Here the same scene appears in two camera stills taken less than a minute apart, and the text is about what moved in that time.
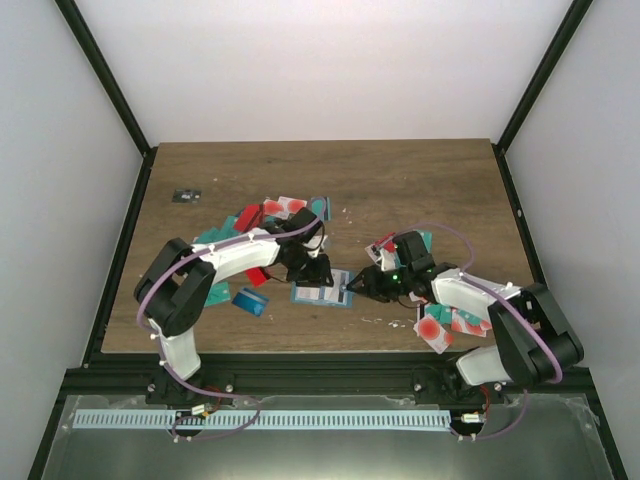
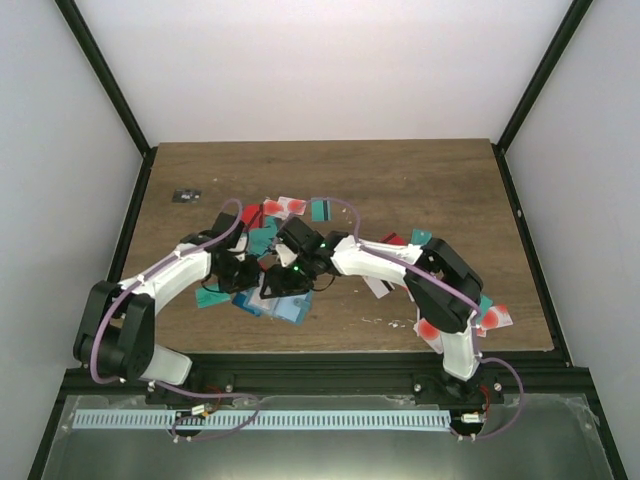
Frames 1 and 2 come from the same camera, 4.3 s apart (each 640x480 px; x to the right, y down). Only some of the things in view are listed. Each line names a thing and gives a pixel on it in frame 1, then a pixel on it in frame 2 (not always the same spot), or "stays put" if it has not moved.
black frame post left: (109, 82) stays put
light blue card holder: (322, 295) -> (293, 308)
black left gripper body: (299, 264) -> (236, 277)
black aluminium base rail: (427, 378) stays put
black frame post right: (538, 80) stays put
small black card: (187, 196) stays put
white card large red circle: (438, 336) stays put
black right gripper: (373, 287) -> (280, 282)
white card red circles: (283, 207) stays put
